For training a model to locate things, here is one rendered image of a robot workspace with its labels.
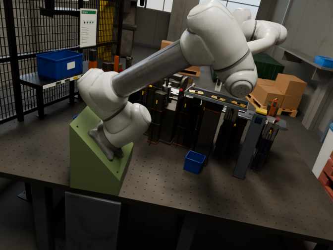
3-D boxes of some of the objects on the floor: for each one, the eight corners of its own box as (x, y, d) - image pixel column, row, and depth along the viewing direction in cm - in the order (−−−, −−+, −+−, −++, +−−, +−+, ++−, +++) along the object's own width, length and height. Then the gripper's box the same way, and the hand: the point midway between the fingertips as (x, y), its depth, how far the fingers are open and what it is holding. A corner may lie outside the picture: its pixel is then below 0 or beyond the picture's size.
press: (111, 46, 804) (116, -46, 694) (145, 52, 801) (157, -39, 691) (96, 53, 688) (100, -56, 578) (137, 61, 685) (149, -48, 575)
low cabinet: (275, 94, 613) (285, 66, 582) (210, 82, 617) (218, 53, 587) (259, 76, 769) (266, 53, 739) (208, 66, 773) (213, 43, 743)
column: (112, 283, 157) (121, 205, 128) (65, 273, 158) (63, 193, 129) (125, 241, 185) (135, 169, 156) (84, 233, 186) (86, 159, 157)
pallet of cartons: (297, 120, 476) (312, 86, 446) (249, 110, 479) (261, 76, 449) (279, 98, 583) (290, 70, 553) (240, 91, 586) (249, 62, 556)
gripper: (231, 54, 123) (220, 95, 133) (244, 50, 143) (233, 86, 153) (216, 50, 126) (206, 91, 136) (231, 47, 146) (222, 83, 156)
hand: (221, 87), depth 144 cm, fingers open, 13 cm apart
